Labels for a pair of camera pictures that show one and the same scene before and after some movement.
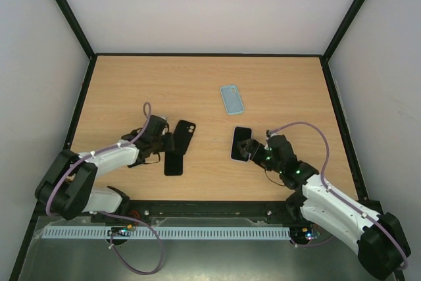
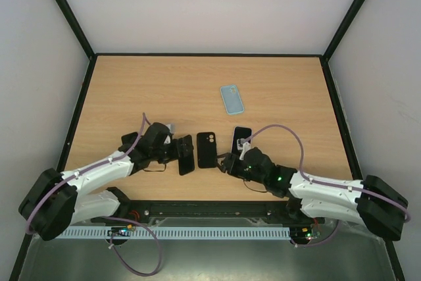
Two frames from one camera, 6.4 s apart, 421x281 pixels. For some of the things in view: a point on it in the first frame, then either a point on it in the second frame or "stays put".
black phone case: x=182 y=135 → x=206 y=150
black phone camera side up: x=240 y=134 stays put
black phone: x=173 y=164 → x=186 y=163
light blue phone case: x=232 y=99 stays put
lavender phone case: x=240 y=133 stays put
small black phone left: x=132 y=135 stays put
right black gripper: x=253 y=149 → x=228 y=163
